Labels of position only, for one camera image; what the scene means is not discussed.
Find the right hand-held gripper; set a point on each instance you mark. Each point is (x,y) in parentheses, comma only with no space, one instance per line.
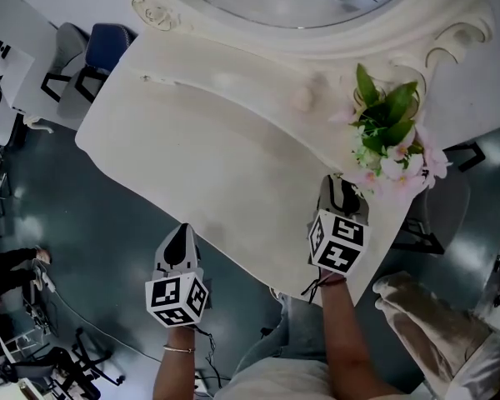
(337,244)

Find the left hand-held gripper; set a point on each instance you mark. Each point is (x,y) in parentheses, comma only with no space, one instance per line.
(176,296)

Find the person's right forearm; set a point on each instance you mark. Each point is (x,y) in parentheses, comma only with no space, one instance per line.
(346,331)

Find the person's left forearm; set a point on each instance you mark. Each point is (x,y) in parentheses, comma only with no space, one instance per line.
(175,373)

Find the white dressing table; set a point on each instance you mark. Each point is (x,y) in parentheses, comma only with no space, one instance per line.
(191,161)

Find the person's blue jeans leg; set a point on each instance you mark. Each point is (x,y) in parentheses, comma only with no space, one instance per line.
(283,336)

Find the black office chair base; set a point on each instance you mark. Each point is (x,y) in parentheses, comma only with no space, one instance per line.
(79,361)

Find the pink flower bouquet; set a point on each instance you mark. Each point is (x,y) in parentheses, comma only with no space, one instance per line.
(391,140)

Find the person's white shirt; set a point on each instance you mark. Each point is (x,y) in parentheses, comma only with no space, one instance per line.
(275,381)

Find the ornate white framed mirror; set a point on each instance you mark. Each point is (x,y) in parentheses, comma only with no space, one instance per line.
(358,31)

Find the white curved furniture leg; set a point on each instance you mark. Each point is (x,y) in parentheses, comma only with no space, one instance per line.
(37,122)

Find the blue office chair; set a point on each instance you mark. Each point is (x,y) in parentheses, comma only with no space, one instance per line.
(108,48)

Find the gray office chair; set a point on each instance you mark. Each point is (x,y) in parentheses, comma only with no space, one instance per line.
(68,56)

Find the white office desk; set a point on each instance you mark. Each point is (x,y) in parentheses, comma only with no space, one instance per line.
(16,69)

